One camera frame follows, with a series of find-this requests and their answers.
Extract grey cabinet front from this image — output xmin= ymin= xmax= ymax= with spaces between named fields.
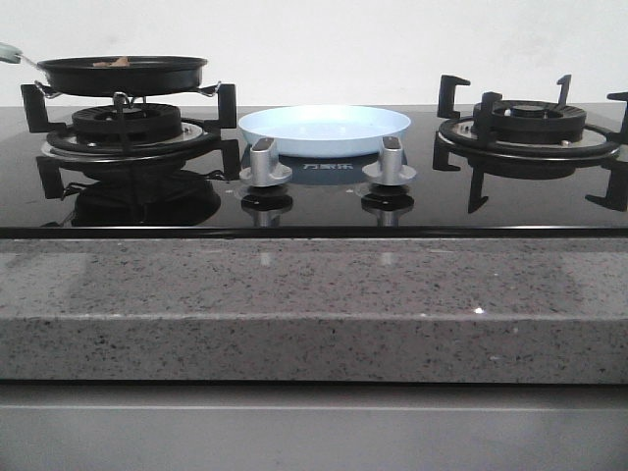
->
xmin=1 ymin=383 xmax=627 ymax=470

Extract brown meat pieces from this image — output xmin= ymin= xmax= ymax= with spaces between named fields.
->
xmin=92 ymin=56 xmax=131 ymax=68

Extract silver stove knob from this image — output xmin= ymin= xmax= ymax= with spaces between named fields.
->
xmin=239 ymin=137 xmax=292 ymax=187
xmin=362 ymin=136 xmax=417 ymax=186

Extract black burner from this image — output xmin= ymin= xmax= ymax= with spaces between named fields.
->
xmin=490 ymin=100 xmax=587 ymax=144
xmin=72 ymin=103 xmax=183 ymax=146

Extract left silver stove knob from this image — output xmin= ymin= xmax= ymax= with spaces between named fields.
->
xmin=239 ymin=137 xmax=292 ymax=187

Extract wire pan reducer ring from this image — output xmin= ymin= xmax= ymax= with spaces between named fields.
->
xmin=33 ymin=78 xmax=223 ymax=108

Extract right silver stove knob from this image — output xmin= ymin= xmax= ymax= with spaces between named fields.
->
xmin=362 ymin=136 xmax=417 ymax=186

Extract black frying pan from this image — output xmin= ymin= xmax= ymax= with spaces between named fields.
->
xmin=1 ymin=43 xmax=221 ymax=98

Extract right black burner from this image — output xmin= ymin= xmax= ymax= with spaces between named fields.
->
xmin=490 ymin=100 xmax=587 ymax=144

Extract left black pan support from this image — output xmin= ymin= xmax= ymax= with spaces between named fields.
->
xmin=21 ymin=82 xmax=238 ymax=198

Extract light blue plate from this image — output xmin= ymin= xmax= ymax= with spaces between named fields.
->
xmin=238 ymin=105 xmax=411 ymax=159

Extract black glass gas stove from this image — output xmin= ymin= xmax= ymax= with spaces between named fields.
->
xmin=1 ymin=106 xmax=627 ymax=239

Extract left black burner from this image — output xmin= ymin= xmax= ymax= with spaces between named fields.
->
xmin=72 ymin=103 xmax=183 ymax=146

